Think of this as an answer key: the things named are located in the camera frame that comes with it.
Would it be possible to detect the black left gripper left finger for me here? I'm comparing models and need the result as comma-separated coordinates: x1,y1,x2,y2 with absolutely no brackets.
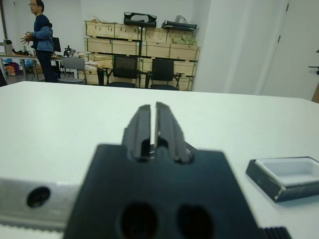
121,104,152,163

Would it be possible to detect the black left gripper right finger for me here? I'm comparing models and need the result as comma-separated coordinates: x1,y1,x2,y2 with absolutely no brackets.
154,101,194,164

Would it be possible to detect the black box base white insert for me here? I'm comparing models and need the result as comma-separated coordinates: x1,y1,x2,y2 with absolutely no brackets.
245,156,319,203

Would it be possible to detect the black mesh office chair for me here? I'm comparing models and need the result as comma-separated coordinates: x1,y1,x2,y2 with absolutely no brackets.
106,54,142,88
147,58,185,91

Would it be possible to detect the pale wooden crate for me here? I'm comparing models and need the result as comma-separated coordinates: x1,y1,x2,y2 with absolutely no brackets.
166,29,195,46
111,39,141,56
144,26,168,43
145,41,171,58
85,20,117,39
169,43,201,62
114,23,143,42
84,37,113,54

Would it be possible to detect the black stand pole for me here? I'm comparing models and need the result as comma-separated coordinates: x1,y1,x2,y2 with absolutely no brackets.
139,23,145,59

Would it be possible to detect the grey plastic chair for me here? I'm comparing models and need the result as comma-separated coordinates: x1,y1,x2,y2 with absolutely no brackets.
57,57,87,85

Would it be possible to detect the flat black case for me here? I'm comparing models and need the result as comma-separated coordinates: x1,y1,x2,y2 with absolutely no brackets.
161,19,199,30

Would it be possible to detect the black computer monitor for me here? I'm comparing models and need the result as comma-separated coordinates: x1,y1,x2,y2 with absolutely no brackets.
51,37,62,53

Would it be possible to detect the person in navy sweater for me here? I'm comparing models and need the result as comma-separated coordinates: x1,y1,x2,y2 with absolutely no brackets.
20,0,58,83

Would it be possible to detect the grey work desk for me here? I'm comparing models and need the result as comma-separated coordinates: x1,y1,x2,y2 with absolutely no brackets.
0,53,63,82

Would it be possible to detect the pink orange bag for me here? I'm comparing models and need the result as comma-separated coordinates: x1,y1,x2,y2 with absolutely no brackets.
4,62,21,77

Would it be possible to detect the white door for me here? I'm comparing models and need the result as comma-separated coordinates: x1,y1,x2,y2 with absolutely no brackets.
260,0,319,100

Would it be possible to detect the brown cardboard sheet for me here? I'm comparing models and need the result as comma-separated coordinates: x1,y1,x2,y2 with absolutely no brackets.
311,82,319,104

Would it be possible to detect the white desk appliance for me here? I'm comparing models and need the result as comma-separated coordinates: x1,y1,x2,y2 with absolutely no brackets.
3,39,13,55

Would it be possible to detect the black carry bag with handles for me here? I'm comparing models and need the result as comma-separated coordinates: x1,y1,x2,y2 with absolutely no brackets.
124,11,158,27

